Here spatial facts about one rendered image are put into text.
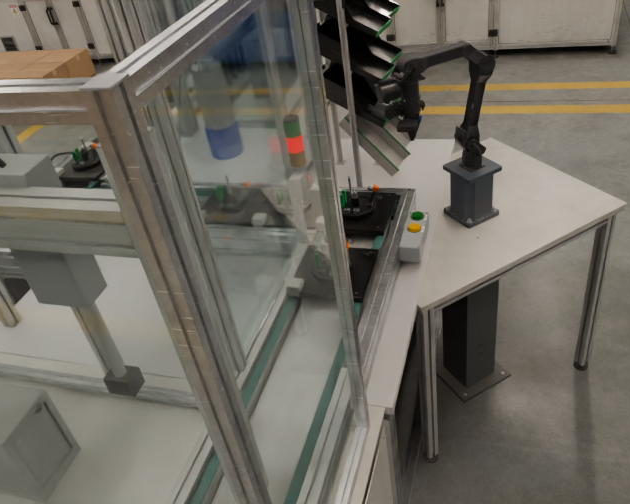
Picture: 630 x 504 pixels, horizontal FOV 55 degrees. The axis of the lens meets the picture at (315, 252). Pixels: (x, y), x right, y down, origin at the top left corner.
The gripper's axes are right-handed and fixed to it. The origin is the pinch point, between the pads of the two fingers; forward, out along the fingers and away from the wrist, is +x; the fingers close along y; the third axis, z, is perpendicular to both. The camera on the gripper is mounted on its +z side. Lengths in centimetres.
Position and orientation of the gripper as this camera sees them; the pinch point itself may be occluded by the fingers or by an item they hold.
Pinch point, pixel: (411, 130)
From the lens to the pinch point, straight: 202.7
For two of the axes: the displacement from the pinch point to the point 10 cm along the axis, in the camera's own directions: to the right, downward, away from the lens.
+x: 1.4, 7.9, 5.9
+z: -9.5, -0.6, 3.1
